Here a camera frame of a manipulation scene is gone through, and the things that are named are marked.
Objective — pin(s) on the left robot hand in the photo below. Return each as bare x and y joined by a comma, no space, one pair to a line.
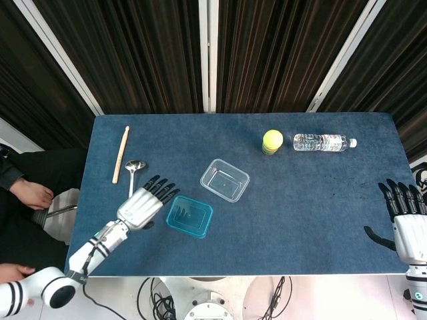
140,206

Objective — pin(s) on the clear plastic food container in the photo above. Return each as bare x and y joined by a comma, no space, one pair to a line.
225,181

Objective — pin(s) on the black white patterned object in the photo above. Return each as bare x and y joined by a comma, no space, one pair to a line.
421,175

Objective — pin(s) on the white frame post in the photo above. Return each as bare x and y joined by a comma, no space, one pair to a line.
63,56
208,56
343,60

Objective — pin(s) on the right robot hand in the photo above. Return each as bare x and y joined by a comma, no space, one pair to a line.
412,233

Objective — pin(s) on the dark brown pleated curtain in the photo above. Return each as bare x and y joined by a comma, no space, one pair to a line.
150,50

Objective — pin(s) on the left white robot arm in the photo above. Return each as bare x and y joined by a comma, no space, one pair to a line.
100,243

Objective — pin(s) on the bystander right hand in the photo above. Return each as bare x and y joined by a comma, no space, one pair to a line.
15,271

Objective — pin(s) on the clear plastic water bottle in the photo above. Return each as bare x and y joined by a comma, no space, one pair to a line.
317,142

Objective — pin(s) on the yellow tennis ball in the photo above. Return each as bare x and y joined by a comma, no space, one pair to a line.
273,138

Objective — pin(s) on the bystander hand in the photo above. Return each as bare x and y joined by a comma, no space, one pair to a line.
15,271
28,195

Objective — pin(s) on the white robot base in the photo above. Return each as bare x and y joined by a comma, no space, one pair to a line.
207,300

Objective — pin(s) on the bystander black clothing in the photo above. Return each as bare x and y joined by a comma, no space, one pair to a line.
50,166

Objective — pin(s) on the blue transparent plastic lid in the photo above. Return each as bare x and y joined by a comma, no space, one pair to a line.
190,216

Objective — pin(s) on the blue cloth-covered table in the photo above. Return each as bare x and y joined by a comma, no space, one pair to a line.
283,216

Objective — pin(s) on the metal chair frame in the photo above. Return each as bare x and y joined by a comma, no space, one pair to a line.
61,209

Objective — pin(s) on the bystander left hand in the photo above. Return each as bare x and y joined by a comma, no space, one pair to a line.
28,195

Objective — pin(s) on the wooden stick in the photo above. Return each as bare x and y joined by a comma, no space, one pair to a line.
120,153

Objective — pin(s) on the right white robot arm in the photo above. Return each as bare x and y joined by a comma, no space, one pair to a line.
418,286

